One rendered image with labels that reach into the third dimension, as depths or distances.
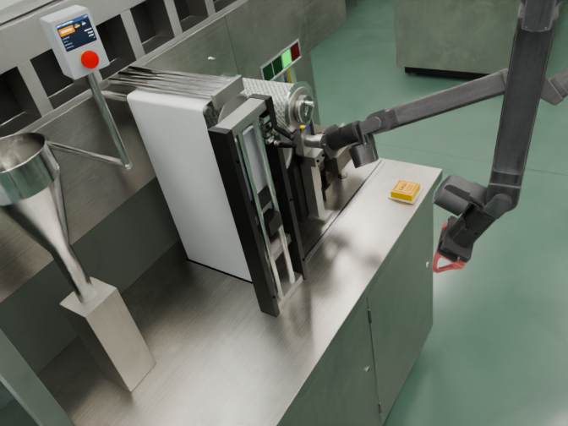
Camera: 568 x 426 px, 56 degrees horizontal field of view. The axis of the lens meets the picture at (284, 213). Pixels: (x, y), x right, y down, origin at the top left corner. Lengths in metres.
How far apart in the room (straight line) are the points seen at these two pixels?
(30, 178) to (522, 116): 0.83
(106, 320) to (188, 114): 0.48
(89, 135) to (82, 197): 0.15
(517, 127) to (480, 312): 1.63
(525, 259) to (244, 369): 1.81
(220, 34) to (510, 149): 0.99
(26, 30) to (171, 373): 0.83
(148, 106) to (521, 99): 0.79
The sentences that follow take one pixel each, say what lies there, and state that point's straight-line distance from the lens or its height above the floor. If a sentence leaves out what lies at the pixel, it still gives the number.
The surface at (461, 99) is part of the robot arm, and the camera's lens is 1.43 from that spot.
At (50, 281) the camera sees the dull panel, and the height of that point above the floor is 1.10.
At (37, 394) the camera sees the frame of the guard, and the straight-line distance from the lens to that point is 0.78.
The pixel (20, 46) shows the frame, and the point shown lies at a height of 1.61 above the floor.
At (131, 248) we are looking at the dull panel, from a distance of 1.57.
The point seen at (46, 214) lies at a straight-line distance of 1.04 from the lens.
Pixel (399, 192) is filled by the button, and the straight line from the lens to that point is 1.66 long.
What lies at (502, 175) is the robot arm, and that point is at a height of 1.32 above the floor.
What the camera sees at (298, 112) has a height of 1.26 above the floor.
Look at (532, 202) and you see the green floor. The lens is 3.16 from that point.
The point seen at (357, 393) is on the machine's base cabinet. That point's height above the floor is 0.50.
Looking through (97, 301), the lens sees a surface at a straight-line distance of 1.19.
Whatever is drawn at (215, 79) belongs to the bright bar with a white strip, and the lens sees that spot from 1.25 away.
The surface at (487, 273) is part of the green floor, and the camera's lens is 2.72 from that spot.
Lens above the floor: 1.92
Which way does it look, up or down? 38 degrees down
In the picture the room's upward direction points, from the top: 12 degrees counter-clockwise
